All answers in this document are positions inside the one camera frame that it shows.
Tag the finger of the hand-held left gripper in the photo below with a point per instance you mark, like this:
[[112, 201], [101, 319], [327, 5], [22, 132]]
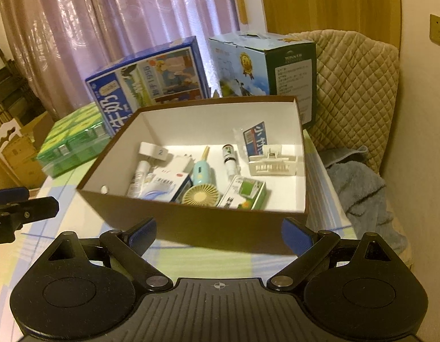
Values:
[[9, 194], [38, 208]]

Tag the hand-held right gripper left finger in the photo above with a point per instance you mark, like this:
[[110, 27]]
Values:
[[143, 235]]

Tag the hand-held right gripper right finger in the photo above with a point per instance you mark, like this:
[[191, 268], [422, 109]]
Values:
[[293, 235]]

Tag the blue and white medicine box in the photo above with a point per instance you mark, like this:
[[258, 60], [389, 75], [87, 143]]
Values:
[[163, 185]]

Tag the small white bottle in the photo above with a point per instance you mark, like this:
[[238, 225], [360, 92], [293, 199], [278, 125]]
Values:
[[139, 180]]

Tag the brown cardboard box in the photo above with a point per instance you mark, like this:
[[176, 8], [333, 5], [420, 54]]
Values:
[[205, 228]]

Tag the green and white small box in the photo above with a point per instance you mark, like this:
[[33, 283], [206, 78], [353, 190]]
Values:
[[246, 190]]

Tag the white plastic holder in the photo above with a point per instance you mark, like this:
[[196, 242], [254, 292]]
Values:
[[273, 165]]

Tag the white two-prong plug adapter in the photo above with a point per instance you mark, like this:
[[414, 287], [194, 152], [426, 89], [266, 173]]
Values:
[[186, 163]]

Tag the green handheld mini fan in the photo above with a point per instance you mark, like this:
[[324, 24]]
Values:
[[202, 174]]

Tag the white cube charger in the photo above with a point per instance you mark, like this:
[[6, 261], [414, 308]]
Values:
[[152, 149]]

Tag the white spray bottle black band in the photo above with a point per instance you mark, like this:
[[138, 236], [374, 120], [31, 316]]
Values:
[[229, 160]]

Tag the blue tube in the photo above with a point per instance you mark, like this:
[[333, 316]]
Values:
[[253, 137]]

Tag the clear plastic case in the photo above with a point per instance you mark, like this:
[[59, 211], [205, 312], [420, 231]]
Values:
[[238, 139]]

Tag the plain cardboard box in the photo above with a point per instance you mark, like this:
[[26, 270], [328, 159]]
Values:
[[27, 164]]

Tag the white carved wooden piece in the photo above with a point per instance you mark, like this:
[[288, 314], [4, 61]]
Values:
[[6, 135]]

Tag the plaid tablecloth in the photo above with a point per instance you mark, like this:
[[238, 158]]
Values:
[[205, 260]]

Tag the green shrink-wrapped drink pack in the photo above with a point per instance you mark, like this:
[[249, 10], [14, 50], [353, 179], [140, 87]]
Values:
[[70, 139]]

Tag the blue fluffy blanket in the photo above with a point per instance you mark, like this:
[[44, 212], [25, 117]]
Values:
[[358, 192]]

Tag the grey cloth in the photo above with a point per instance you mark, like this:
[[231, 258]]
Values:
[[339, 154]]

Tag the dark metal rack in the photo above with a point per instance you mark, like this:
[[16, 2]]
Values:
[[6, 78]]

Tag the beige quilted chair cover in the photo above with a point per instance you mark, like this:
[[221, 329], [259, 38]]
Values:
[[355, 89]]

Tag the light blue milk carton case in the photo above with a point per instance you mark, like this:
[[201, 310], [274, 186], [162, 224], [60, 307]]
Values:
[[287, 74]]

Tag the pink curtain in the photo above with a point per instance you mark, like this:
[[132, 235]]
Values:
[[98, 14]]

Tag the wooden door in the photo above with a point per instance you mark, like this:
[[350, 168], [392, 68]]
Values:
[[330, 0]]

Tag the beige wall socket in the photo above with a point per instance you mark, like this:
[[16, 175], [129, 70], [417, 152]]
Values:
[[438, 30]]

